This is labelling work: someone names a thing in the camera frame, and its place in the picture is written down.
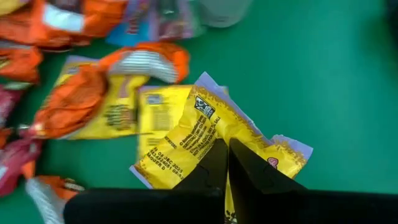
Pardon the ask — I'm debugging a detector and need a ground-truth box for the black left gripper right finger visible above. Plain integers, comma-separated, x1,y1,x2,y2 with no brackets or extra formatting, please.
228,138,398,224

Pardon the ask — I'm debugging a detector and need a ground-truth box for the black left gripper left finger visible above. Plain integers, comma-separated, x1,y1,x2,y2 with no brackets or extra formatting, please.
63,138,229,224

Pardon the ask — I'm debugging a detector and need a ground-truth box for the yellow candy packet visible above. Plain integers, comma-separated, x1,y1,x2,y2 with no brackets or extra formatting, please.
129,71,314,224
0,0,30,17
57,55,150,141
136,84,195,161

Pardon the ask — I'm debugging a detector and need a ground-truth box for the pink candy packet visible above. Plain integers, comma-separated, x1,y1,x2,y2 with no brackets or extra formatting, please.
0,83,25,127
0,138,44,197

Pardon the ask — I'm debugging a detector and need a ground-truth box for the blue candy packet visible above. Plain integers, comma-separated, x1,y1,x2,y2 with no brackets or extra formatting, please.
105,0,158,47

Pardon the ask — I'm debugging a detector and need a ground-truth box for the green table mat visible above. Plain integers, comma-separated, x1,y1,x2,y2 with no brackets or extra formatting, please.
0,0,398,224

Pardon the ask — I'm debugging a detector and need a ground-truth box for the silver diet soda can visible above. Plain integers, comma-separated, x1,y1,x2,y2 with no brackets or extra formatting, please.
197,0,253,29

